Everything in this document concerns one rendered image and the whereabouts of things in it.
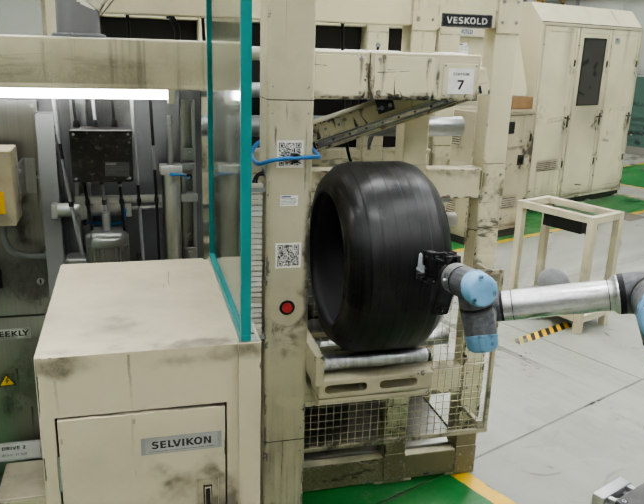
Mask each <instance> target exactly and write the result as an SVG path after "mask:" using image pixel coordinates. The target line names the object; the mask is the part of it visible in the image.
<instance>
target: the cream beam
mask: <svg viewBox="0 0 644 504"><path fill-rule="evenodd" d="M480 63H481V56H480V55H464V54H443V53H410V52H377V51H344V50H315V71H314V99H354V100H436V101H477V96H478V85H479V74H480ZM449 68H461V69H475V71H474V82H473V94H447V87H448V74H449Z"/></svg>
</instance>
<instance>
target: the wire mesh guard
mask: <svg viewBox="0 0 644 504"><path fill-rule="evenodd" d="M480 271H483V272H485V273H486V274H488V275H490V276H491V275H493V274H500V277H499V281H497V288H498V291H502V288H503V278H504V272H505V270H504V269H503V268H500V269H481V270H480ZM449 339H455V345H450V346H455V347H456V346H460V345H456V339H459V338H449V337H448V346H449ZM448 346H438V347H440V353H439V354H440V356H441V354H447V357H448V348H447V353H441V347H448ZM495 351H496V349H494V350H493V351H490V353H489V356H485V357H489V363H483V364H488V370H482V371H488V372H487V377H480V376H479V384H477V385H485V384H480V378H487V381H486V390H484V391H485V397H480V398H485V400H484V404H477V405H484V409H483V410H482V411H483V417H478V418H482V422H484V424H483V428H481V429H476V428H477V427H475V425H477V424H473V425H474V428H468V427H467V428H465V429H457V430H455V423H454V427H448V425H447V431H441V429H445V428H441V427H440V428H438V429H440V431H439V432H434V430H436V429H434V428H433V429H430V430H433V432H431V433H427V431H428V430H427V429H426V430H421V431H426V433H422V434H420V430H419V431H413V430H412V435H406V433H410V432H406V430H405V432H403V433H405V436H399V434H401V433H399V428H398V433H395V434H398V436H396V437H392V435H393V434H392V428H395V427H388V428H391V434H386V435H391V437H387V438H379V439H377V437H376V439H370V437H375V436H370V433H369V436H368V437H369V440H363V438H366V437H363V431H369V430H363V427H362V430H361V431H362V437H360V438H362V440H361V441H355V440H354V441H353V442H348V440H349V439H348V433H351V432H344V433H347V439H342V440H347V442H344V443H335V444H333V441H341V434H342V433H341V427H343V426H341V423H340V426H335V427H340V433H335V434H340V440H333V434H326V428H333V430H334V410H333V413H327V407H334V406H327V405H326V416H327V414H333V420H327V421H333V427H326V421H319V415H325V414H319V408H324V407H319V406H318V407H316V408H318V414H317V415H318V421H317V422H318V426H319V422H325V428H317V429H325V442H332V444H327V445H318V443H323V442H318V436H324V435H318V433H317V442H316V443H317V446H309V447H304V453H311V452H320V451H328V450H337V449H345V448H354V447H362V446H371V445H379V444H388V443H396V442H405V441H413V440H422V439H430V438H439V437H447V436H456V435H464V434H473V433H481V432H487V424H488V415H489V406H490V396H491V387H492V378H493V369H494V360H495ZM462 359H467V365H461V360H460V359H451V360H453V366H450V367H453V368H454V367H459V366H454V360H460V368H461V366H467V367H468V366H470V365H468V359H471V358H462ZM395 400H400V406H394V398H393V400H387V399H386V400H385V401H386V405H387V401H393V408H394V407H400V411H401V400H403V399H395ZM357 404H363V403H357V402H356V410H355V411H356V416H357V411H363V424H370V430H377V433H378V423H379V422H378V420H377V422H372V423H377V429H371V417H372V416H371V415H370V416H364V409H363V410H357ZM413 405H414V411H411V412H414V414H415V412H418V411H415V405H421V404H413ZM477 405H476V411H473V412H480V411H477ZM420 411H421V414H422V411H428V414H429V405H428V410H422V405H421V410H420ZM393 414H399V425H400V420H406V426H413V427H414V419H416V418H414V417H413V418H409V419H413V425H407V416H406V419H400V413H393V412H392V420H390V421H392V423H393V421H398V420H393ZM307 416H310V422H308V423H310V429H308V430H310V436H308V437H310V438H311V437H315V436H311V430H315V429H311V423H315V422H311V416H315V415H311V413H310V415H307ZM364 417H370V423H364ZM448 428H454V430H448ZM413 432H419V434H413ZM326 435H332V441H326Z"/></svg>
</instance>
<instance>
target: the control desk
mask: <svg viewBox="0 0 644 504"><path fill-rule="evenodd" d="M34 370H35V381H36V392H37V403H38V414H39V425H40V436H41V447H42V458H43V469H44V479H45V490H46V501H47V504H260V463H261V340H260V338H259V336H258V333H257V331H256V329H255V326H254V324H253V322H252V319H251V341H241V340H240V337H239V334H238V332H237V329H236V326H235V324H234V321H233V318H232V316H231V313H230V310H229V308H228V305H227V302H226V299H225V297H224V294H223V291H222V289H221V286H220V283H219V281H218V278H217V275H216V273H215V270H214V267H213V264H212V262H211V259H210V257H209V258H208V259H207V260H203V258H195V259H173V260H150V261H128V262H106V263H83V264H63V265H61V266H60V270H59V273H58V276H57V280H56V283H55V287H54V290H53V294H52V297H51V300H50V304H49V307H48V311H47V314H46V318H45V321H44V324H43V328H42V331H41V335H40V338H39V342H38V345H37V348H36V352H35V355H34Z"/></svg>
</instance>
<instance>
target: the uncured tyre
mask: <svg viewBox="0 0 644 504"><path fill-rule="evenodd" d="M447 249H450V250H452V244H451V235H450V229H449V223H448V219H447V214H446V211H445V207H444V204H443V202H442V199H441V197H440V194H439V192H438V191H437V189H436V187H435V186H434V184H433V183H432V182H431V181H430V179H429V178H428V177H427V176H426V175H425V174H424V173H423V172H422V171H421V170H420V169H419V168H418V167H416V166H415V165H413V164H409V163H406V162H402V161H355V162H344V163H341V164H338V165H335V166H334V167H333V168H332V169H331V170H330V171H329V172H328V173H327V174H326V175H325V176H324V177H323V178H322V179H321V180H320V182H319V183H318V185H317V188H316V191H315V194H314V198H313V203H312V209H311V216H310V251H309V262H310V275H311V284H312V291H313V297H314V302H315V307H316V311H317V314H318V318H319V321H320V323H321V326H322V328H323V330H324V332H325V334H326V335H327V337H328V338H329V339H331V340H332V341H333V342H334V343H335V344H337V345H338V346H339V347H340V348H341V349H343V350H345V351H350V352H355V353H359V352H371V351H383V350H396V349H408V348H412V347H414V346H417V345H419V344H422V343H423V342H425V341H426V340H427V339H428V338H429V336H430V335H431V334H432V332H433V331H434V330H435V329H436V327H437V326H438V325H439V323H440V322H441V320H442V318H443V315H441V316H440V315H432V314H431V312H430V309H429V305H430V301H431V298H432V294H433V291H434V287H435V284H428V283H425V282H424V281H421V280H418V279H416V267H417V266H418V258H419V254H420V253H422V255H423V250H425V251H427V250H433V251H436V252H447Z"/></svg>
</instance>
